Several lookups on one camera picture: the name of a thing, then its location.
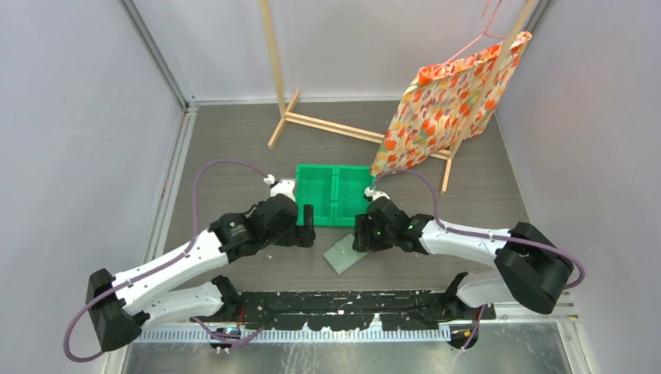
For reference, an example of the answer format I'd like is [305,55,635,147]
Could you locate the sage green card holder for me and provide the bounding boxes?
[323,234,367,275]

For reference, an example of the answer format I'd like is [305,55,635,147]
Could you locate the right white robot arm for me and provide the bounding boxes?
[352,197,574,320]

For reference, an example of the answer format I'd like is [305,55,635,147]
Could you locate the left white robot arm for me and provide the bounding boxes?
[87,194,316,352]

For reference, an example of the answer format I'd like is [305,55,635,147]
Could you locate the green plastic double bin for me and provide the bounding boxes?
[295,164,375,228]

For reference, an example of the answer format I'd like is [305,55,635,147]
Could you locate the floral orange fabric bag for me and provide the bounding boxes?
[369,31,532,177]

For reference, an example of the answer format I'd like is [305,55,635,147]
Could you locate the wooden clothes rack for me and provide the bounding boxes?
[258,0,538,194]

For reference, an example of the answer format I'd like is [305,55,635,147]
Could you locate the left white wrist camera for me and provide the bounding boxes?
[270,178,296,202]

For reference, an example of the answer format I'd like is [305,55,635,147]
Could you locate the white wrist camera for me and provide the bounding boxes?
[270,178,296,202]
[363,186,391,203]

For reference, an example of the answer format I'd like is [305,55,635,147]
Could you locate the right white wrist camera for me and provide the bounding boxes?
[363,186,391,203]

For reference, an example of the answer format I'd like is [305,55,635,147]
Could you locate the aluminium rail with slots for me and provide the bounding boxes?
[135,324,451,344]

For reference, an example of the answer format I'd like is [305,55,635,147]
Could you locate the aluminium corner frame post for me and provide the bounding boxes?
[118,0,193,111]

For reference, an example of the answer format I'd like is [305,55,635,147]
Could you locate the pink wire hanger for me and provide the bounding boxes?
[444,0,506,64]

